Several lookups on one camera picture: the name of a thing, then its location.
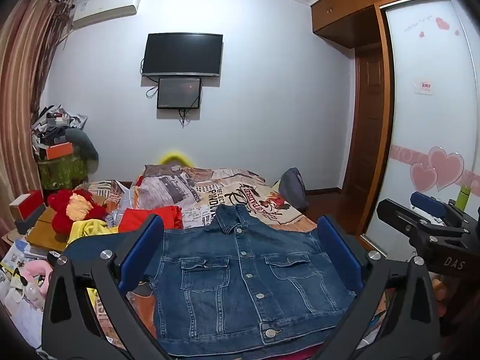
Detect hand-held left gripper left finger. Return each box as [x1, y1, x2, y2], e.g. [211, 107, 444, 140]
[40, 213, 177, 360]

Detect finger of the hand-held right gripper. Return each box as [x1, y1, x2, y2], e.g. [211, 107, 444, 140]
[410, 191, 477, 229]
[376, 199, 466, 248]

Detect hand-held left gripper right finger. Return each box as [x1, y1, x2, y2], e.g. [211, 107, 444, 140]
[305, 214, 441, 360]

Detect blue denim jacket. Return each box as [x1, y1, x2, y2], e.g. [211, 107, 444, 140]
[65, 203, 357, 357]

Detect person's right hand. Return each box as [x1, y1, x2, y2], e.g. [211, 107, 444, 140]
[430, 274, 449, 301]

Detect green bottle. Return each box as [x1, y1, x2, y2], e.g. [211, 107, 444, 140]
[455, 185, 471, 211]

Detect red cloth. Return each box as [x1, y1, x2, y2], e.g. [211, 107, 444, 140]
[118, 205, 184, 233]

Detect yellow cloth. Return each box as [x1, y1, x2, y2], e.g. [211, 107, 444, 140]
[67, 219, 121, 304]

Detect white sliding wardrobe door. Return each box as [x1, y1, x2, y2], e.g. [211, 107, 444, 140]
[362, 0, 480, 256]

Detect grey backpack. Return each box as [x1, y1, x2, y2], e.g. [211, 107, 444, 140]
[278, 167, 309, 212]

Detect red plush toy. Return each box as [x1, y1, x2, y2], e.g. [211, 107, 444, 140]
[47, 189, 109, 233]

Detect brown wooden door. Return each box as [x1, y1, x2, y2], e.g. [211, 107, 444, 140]
[343, 45, 387, 196]

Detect wooden bedside table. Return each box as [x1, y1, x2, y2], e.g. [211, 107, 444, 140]
[28, 206, 70, 252]

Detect pink plush toy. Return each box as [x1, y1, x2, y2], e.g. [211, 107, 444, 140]
[20, 260, 53, 295]

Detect pile of magazines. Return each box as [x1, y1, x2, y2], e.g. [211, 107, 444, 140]
[0, 238, 49, 346]

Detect dark green jacket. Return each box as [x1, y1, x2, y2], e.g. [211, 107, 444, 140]
[65, 127, 99, 181]

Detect red and white box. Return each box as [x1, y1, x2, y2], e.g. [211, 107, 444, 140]
[9, 190, 46, 221]

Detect orange box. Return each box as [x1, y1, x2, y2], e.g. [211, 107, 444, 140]
[46, 142, 74, 160]

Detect pile of clutter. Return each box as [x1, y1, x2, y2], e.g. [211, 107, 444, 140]
[32, 103, 89, 147]

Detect striped brown curtain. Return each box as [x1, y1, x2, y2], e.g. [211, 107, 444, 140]
[0, 0, 74, 233]

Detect wooden overhead cabinets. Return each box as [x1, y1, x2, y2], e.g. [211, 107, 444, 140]
[310, 0, 451, 49]

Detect white air conditioner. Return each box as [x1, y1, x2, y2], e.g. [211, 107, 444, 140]
[71, 0, 141, 30]

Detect yellow ring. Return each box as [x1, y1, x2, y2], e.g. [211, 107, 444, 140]
[159, 151, 193, 167]

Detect small black wall monitor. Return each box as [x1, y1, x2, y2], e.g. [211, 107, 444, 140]
[157, 77, 203, 110]

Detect black wall television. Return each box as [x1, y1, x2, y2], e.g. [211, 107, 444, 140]
[142, 33, 224, 77]

